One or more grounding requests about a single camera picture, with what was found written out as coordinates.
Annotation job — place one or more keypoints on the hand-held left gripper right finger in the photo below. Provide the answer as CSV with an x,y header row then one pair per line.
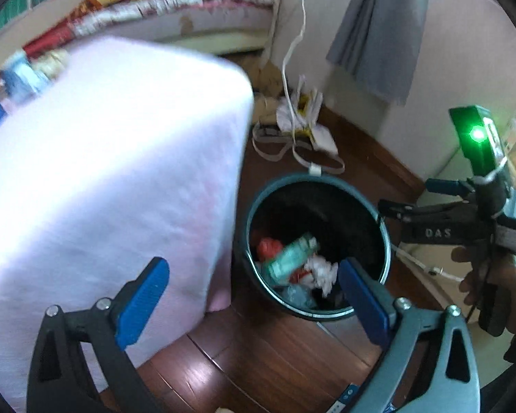
x,y
363,305

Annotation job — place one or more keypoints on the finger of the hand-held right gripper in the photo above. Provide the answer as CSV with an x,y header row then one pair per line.
x,y
445,186
393,210

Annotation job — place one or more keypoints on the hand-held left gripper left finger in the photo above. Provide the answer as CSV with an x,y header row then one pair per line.
x,y
144,297

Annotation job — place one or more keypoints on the white tissue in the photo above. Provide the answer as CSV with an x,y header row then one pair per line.
x,y
322,273

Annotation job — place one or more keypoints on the clear plastic bag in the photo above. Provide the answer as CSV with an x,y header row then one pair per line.
x,y
299,297

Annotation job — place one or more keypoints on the black trash bucket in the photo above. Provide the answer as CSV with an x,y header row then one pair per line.
x,y
318,206

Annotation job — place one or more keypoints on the green plastic bottle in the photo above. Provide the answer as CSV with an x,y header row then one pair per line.
x,y
290,258

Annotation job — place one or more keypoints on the red plastic bag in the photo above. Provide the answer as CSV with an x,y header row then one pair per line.
x,y
268,247

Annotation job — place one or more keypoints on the cream paper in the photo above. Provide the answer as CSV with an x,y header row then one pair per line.
x,y
51,61

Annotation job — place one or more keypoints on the person's right hand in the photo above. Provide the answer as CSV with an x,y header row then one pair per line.
x,y
468,284

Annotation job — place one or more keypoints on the white plug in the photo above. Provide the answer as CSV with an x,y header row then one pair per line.
x,y
314,169

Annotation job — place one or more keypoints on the white router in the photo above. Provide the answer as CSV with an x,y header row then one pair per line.
x,y
327,137

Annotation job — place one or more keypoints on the grey patterned curtain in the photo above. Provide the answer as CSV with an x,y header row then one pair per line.
x,y
378,43

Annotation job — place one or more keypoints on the cardboard box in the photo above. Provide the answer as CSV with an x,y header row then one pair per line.
x,y
268,77

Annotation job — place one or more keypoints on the bed with floral bedding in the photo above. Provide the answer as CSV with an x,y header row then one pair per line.
x,y
198,0

